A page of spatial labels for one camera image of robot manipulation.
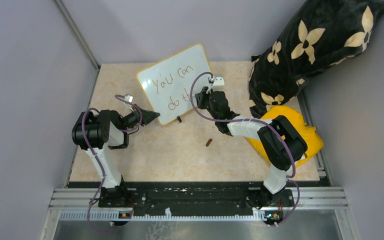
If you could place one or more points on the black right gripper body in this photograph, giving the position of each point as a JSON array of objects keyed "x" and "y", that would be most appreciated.
[{"x": 204, "y": 103}]

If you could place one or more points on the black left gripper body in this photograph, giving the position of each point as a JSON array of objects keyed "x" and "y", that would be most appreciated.
[{"x": 131, "y": 119}]

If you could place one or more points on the red marker cap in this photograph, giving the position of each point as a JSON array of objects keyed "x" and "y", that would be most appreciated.
[{"x": 208, "y": 142}]

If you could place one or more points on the yellow framed whiteboard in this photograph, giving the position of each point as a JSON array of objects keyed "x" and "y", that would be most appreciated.
[{"x": 167, "y": 83}]

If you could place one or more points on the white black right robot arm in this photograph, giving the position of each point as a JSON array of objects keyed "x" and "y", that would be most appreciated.
[{"x": 280, "y": 140}]

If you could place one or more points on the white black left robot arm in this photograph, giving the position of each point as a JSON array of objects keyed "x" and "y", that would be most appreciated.
[{"x": 108, "y": 130}]

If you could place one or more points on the yellow cloth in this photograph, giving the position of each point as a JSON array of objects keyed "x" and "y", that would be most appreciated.
[{"x": 307, "y": 132}]

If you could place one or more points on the black floral pillow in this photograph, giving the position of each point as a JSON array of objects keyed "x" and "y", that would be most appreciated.
[{"x": 320, "y": 35}]

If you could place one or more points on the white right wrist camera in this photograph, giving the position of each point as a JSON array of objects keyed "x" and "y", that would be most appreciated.
[{"x": 216, "y": 84}]

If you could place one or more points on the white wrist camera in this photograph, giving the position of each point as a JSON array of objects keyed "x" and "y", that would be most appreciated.
[
  {"x": 128, "y": 98},
  {"x": 216, "y": 84}
]

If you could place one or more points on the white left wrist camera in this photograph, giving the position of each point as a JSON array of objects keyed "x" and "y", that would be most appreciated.
[{"x": 128, "y": 98}]

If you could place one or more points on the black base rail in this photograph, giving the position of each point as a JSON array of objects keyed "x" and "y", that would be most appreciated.
[{"x": 186, "y": 199}]

